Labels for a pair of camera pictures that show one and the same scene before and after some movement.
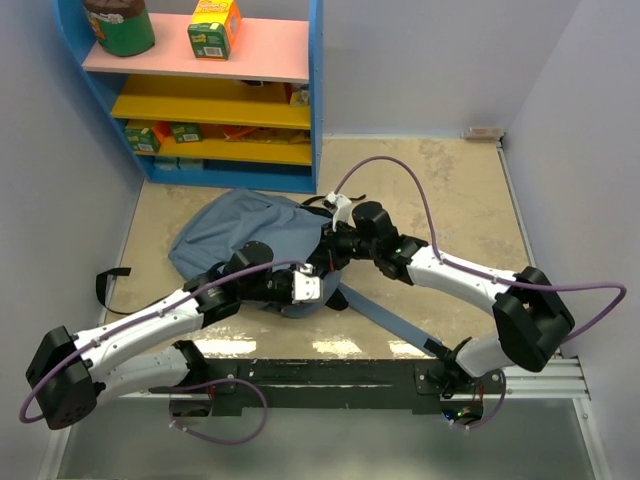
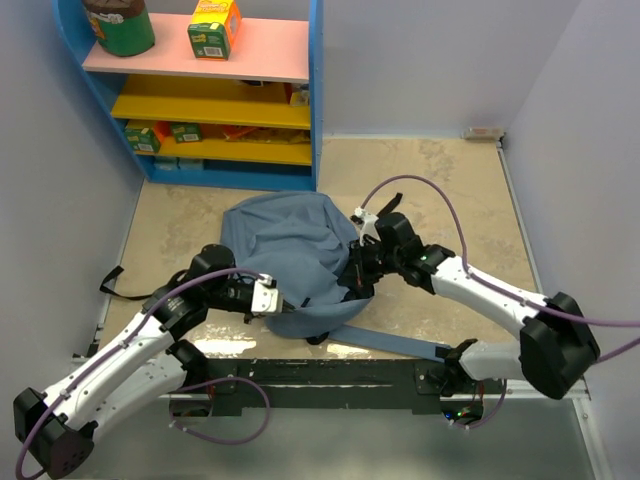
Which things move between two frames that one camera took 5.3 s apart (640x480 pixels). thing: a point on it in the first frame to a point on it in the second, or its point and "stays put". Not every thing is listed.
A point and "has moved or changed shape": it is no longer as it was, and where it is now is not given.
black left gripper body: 274,289 to 231,297
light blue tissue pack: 165,163 stays put
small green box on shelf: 186,132 stays put
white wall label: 475,133 stays put
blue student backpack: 273,242 has moved or changed shape
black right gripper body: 345,244 to 373,261
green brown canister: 122,27 stays put
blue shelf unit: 254,122 stays put
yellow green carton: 214,29 stays put
